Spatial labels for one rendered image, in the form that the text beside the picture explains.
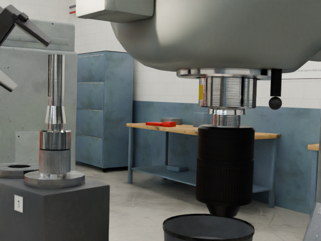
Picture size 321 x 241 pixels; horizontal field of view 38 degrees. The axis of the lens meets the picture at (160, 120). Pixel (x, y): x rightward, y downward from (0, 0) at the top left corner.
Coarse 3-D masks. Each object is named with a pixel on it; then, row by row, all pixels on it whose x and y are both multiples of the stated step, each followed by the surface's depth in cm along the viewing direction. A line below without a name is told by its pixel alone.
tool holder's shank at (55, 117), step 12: (48, 60) 68; (60, 60) 68; (48, 72) 68; (60, 72) 68; (48, 84) 68; (60, 84) 68; (48, 96) 69; (60, 96) 68; (48, 108) 68; (60, 108) 68; (48, 120) 68; (60, 120) 68
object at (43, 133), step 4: (40, 132) 68; (44, 132) 67; (48, 132) 67; (52, 132) 67; (56, 132) 67; (60, 132) 67; (64, 132) 68; (68, 132) 68; (40, 136) 68; (44, 136) 67; (48, 136) 67; (52, 136) 67; (56, 136) 67; (60, 136) 67; (64, 136) 68; (68, 136) 69
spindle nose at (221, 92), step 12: (204, 84) 37; (216, 84) 36; (228, 84) 36; (240, 84) 36; (252, 84) 37; (204, 96) 37; (216, 96) 36; (228, 96) 36; (240, 96) 36; (252, 96) 37; (240, 108) 36; (252, 108) 37
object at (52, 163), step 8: (40, 144) 68; (48, 144) 67; (56, 144) 67; (64, 144) 68; (40, 152) 68; (48, 152) 67; (56, 152) 67; (64, 152) 68; (40, 160) 68; (48, 160) 67; (56, 160) 67; (64, 160) 68; (40, 168) 68; (48, 168) 67; (56, 168) 67; (64, 168) 68; (48, 176) 67; (56, 176) 68
